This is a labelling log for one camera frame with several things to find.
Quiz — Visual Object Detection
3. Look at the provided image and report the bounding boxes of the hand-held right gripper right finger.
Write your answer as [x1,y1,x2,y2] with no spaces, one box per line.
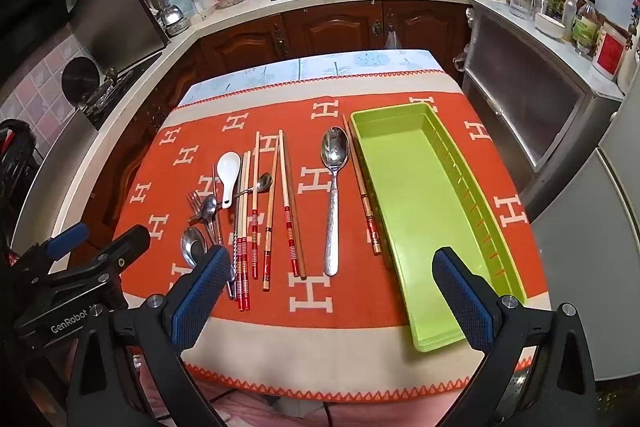
[432,247,598,427]

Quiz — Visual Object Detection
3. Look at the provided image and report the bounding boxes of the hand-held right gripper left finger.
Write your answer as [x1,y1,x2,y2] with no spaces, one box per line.
[67,244,233,427]

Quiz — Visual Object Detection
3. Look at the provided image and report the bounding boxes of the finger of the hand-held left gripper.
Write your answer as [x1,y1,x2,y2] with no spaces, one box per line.
[47,225,151,288]
[7,223,90,280]

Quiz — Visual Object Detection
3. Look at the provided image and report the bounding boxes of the short steel soup spoon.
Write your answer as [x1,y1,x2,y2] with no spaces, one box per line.
[180,227,208,270]

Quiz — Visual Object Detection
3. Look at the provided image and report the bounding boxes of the twisted metal chopstick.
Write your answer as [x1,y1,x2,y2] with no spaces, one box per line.
[212,163,236,300]
[227,157,244,300]

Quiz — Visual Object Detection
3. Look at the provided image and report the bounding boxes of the steel fork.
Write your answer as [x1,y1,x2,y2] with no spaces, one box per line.
[186,189,223,248]

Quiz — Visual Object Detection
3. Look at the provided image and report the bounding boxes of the green plastic utensil tray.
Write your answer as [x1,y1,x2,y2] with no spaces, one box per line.
[349,103,527,353]

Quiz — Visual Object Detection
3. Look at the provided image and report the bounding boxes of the white ceramic spoon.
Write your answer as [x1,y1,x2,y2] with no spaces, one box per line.
[216,151,242,209]

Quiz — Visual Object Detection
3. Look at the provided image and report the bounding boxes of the wooden chopstick with decorated end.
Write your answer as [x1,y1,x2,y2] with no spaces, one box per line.
[341,113,382,256]
[262,140,280,293]

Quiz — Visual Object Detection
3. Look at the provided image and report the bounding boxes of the orange printed tablecloth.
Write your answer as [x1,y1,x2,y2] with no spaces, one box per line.
[112,77,551,403]

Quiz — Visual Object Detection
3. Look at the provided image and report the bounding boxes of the person's pink clothing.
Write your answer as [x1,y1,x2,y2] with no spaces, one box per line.
[150,377,481,427]

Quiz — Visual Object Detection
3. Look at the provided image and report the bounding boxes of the grey refrigerator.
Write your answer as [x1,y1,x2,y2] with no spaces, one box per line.
[530,72,640,383]

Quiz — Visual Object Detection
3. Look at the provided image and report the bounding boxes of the black frying pan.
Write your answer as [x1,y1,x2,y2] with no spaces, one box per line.
[61,57,103,100]

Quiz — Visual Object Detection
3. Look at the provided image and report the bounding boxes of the large patterned metal spoon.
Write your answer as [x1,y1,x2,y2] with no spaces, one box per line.
[320,126,350,277]

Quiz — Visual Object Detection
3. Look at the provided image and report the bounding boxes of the steel cabinet with mesh door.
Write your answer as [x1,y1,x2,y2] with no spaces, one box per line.
[460,0,626,188]

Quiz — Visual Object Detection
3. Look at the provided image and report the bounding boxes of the steel stove shield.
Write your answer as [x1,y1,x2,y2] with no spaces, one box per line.
[67,0,171,72]

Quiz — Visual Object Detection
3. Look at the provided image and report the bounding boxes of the steel teapot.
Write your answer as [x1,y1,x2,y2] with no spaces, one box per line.
[159,4,190,38]

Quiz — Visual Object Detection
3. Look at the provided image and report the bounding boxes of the pale blue patterned tablecloth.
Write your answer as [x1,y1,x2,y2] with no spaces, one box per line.
[180,49,446,108]

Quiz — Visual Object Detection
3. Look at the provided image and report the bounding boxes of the white bowl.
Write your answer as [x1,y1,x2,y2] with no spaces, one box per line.
[534,11,567,38]

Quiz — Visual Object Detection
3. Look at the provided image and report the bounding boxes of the red label jar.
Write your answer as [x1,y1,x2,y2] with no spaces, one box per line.
[592,22,632,80]

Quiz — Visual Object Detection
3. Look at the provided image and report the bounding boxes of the brown wooden kitchen cabinets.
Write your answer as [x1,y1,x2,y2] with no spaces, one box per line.
[95,0,473,228]

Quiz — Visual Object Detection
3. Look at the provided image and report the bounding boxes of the green label bottle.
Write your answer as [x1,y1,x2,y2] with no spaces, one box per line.
[572,0,601,55]

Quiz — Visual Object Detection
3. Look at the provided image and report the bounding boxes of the white plastic bottle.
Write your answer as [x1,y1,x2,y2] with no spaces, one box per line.
[562,0,580,42]

